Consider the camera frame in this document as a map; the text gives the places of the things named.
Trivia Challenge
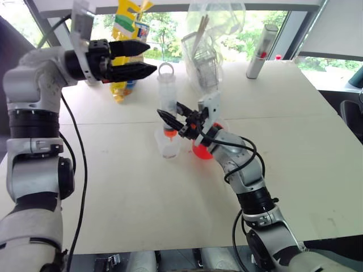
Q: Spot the black metal bracket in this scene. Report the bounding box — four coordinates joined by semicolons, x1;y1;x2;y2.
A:
94;254;123;272

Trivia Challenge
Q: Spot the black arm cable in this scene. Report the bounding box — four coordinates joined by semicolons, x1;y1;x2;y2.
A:
195;121;267;272
36;14;89;272

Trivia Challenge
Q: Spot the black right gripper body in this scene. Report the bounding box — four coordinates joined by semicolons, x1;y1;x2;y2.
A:
178;108;210;141

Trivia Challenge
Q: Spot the silver wire basket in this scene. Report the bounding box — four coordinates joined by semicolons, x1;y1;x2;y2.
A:
180;32;221;89

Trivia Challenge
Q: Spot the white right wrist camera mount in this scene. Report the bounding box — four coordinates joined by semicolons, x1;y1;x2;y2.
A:
195;91;222;142

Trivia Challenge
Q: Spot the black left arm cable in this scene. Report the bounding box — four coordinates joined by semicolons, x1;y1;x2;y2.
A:
36;14;89;272

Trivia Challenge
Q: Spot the black chair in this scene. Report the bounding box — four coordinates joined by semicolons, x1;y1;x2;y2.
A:
339;100;363;134

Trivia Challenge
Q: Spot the clear plastic bottle with loop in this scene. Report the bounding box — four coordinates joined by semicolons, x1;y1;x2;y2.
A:
157;62;180;140

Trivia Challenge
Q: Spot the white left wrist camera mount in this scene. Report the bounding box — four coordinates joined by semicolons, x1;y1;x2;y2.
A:
69;0;98;86

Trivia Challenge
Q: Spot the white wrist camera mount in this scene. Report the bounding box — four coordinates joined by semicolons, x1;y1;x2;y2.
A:
69;0;98;86
195;91;222;142

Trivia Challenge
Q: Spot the yellow snack bag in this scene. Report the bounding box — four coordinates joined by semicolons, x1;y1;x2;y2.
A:
109;0;154;104

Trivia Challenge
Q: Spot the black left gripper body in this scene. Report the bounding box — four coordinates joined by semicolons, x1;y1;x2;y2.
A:
86;39;115;83

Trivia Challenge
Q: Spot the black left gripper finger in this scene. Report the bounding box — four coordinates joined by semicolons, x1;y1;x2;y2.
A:
108;40;151;58
108;62;158;83

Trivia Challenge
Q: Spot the silver cylindrical bottle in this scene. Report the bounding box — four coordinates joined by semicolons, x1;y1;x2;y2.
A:
245;24;278;80

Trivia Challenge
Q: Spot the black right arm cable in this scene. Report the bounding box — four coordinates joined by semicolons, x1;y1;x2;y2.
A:
195;121;267;272

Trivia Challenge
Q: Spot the white window frame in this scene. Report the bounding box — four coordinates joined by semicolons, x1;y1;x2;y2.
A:
24;0;363;61

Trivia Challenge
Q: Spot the clear plastic cup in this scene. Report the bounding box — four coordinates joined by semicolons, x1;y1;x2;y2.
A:
154;129;183;160

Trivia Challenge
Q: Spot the wooden chopsticks pair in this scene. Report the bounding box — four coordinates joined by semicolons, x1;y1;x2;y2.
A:
193;15;211;52

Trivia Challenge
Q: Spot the clear plastic bag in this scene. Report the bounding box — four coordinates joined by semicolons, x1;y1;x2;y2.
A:
180;0;247;96

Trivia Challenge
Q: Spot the silver rounded housing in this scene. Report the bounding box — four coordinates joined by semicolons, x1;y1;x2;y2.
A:
124;250;158;272
201;247;242;272

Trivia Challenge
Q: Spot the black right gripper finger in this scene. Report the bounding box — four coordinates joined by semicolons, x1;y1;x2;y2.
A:
176;101;197;117
156;109;185;133

